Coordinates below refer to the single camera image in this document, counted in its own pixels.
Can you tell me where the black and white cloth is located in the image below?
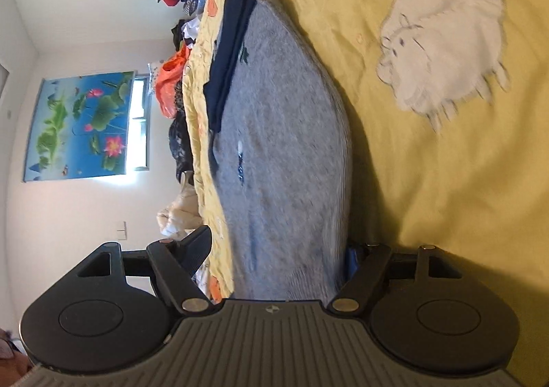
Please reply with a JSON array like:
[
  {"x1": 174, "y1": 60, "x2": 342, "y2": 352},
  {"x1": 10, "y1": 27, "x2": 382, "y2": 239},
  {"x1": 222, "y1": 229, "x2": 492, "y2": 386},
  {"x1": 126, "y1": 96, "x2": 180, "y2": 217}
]
[{"x1": 172, "y1": 18, "x2": 202, "y2": 50}]

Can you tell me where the dark patterned cloth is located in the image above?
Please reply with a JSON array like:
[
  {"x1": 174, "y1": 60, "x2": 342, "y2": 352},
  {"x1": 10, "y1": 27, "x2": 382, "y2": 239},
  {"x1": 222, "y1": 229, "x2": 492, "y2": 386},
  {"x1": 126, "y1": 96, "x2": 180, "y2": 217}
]
[{"x1": 168, "y1": 113, "x2": 195, "y2": 182}]

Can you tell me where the person's head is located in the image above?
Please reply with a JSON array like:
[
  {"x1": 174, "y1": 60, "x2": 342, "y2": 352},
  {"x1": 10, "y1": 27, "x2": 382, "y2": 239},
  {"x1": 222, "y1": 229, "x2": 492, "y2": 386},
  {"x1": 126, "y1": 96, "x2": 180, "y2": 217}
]
[{"x1": 0, "y1": 327, "x2": 34, "y2": 376}]

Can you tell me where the cream cloth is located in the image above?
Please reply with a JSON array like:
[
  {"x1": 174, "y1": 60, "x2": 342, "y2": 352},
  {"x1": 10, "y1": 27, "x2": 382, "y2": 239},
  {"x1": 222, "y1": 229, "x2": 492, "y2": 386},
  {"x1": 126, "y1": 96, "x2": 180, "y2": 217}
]
[{"x1": 156, "y1": 173, "x2": 206, "y2": 242}]

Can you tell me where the lotus flower window blind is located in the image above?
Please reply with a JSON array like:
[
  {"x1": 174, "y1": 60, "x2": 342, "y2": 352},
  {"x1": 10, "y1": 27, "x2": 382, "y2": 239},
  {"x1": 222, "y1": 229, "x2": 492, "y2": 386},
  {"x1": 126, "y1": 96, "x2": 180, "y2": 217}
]
[{"x1": 23, "y1": 72, "x2": 136, "y2": 182}]

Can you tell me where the window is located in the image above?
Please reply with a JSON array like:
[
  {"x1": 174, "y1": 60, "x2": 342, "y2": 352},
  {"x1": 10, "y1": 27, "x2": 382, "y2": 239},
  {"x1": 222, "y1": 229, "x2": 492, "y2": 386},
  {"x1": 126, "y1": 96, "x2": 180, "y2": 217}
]
[{"x1": 129, "y1": 76, "x2": 152, "y2": 171}]

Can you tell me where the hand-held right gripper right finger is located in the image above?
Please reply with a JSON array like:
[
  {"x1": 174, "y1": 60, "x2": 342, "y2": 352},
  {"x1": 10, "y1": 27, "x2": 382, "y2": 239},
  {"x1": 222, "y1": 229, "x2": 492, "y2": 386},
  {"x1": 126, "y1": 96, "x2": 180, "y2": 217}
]
[{"x1": 328, "y1": 243, "x2": 465, "y2": 316}]

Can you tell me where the yellow printed quilt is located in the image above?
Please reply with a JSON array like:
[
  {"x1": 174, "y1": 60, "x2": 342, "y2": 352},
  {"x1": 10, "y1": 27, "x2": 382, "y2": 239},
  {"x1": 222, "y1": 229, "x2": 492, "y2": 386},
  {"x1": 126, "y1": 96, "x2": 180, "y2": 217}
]
[{"x1": 182, "y1": 0, "x2": 549, "y2": 387}]

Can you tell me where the orange plastic bag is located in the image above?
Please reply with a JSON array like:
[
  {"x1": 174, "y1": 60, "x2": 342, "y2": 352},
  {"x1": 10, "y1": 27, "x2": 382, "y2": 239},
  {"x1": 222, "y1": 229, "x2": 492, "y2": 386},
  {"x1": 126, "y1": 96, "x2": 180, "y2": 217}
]
[{"x1": 155, "y1": 48, "x2": 191, "y2": 118}]

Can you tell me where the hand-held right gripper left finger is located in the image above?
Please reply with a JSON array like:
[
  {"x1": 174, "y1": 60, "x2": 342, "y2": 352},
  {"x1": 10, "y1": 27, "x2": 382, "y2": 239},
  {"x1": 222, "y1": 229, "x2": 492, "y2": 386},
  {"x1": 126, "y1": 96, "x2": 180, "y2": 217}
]
[{"x1": 76, "y1": 226, "x2": 213, "y2": 318}]

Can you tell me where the grey sweater with navy sleeves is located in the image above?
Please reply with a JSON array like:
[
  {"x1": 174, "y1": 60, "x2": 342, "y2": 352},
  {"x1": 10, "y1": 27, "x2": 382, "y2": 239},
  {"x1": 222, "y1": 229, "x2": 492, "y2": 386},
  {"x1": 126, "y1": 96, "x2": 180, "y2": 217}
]
[{"x1": 202, "y1": 0, "x2": 354, "y2": 302}]

